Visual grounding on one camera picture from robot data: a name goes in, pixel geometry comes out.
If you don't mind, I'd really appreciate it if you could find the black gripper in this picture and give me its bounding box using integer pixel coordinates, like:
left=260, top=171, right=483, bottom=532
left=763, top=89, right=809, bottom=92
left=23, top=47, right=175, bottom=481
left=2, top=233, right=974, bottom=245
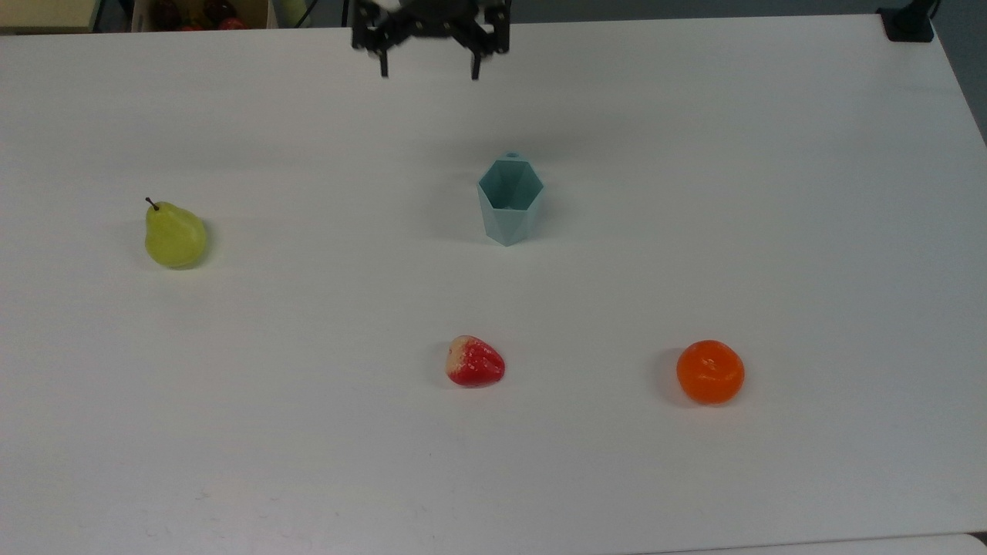
left=351, top=0, right=512, bottom=82

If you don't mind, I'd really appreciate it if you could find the light blue faceted mug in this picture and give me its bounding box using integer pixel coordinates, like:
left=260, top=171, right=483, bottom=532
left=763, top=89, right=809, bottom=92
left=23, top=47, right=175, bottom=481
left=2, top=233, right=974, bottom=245
left=477, top=152, right=546, bottom=247

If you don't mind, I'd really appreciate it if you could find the cardboard box of fruit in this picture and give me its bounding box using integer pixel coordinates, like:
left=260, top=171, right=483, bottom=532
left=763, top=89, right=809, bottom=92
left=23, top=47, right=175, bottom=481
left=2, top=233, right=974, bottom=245
left=131, top=0, right=271, bottom=32

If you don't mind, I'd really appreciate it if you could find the red and cream fruit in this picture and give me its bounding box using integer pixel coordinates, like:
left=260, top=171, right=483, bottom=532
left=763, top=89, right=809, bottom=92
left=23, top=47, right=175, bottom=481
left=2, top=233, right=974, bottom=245
left=446, top=335, right=507, bottom=388

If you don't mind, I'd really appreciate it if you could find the green pear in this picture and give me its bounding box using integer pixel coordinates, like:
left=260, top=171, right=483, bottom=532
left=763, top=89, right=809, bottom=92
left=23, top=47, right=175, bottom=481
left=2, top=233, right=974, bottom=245
left=144, top=197, right=208, bottom=270

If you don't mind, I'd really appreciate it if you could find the beige cabinet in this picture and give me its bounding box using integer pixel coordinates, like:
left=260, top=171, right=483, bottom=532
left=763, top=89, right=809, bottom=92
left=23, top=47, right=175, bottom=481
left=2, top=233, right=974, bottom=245
left=0, top=0, right=103, bottom=33

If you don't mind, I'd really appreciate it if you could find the orange mandarin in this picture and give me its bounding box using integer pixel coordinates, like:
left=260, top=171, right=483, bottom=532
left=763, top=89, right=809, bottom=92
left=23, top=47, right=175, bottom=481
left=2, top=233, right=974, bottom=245
left=676, top=340, right=746, bottom=405

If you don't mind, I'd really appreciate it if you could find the black table clamp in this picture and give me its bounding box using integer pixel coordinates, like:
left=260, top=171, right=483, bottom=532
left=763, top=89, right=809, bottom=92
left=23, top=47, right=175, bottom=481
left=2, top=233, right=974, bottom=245
left=878, top=0, right=942, bottom=43

